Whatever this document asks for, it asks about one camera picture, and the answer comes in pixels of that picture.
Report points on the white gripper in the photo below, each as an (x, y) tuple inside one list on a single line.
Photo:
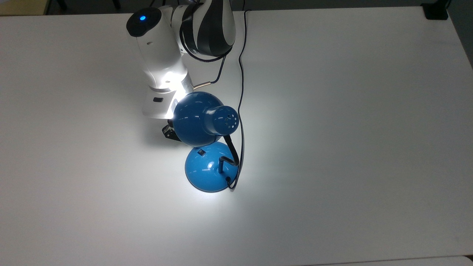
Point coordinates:
[(159, 105)]

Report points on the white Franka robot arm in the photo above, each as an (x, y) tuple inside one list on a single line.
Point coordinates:
[(159, 48)]

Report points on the blue gooseneck desk lamp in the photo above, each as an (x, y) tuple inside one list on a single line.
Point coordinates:
[(207, 170)]

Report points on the black table clamp block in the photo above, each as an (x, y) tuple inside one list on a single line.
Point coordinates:
[(436, 11)]

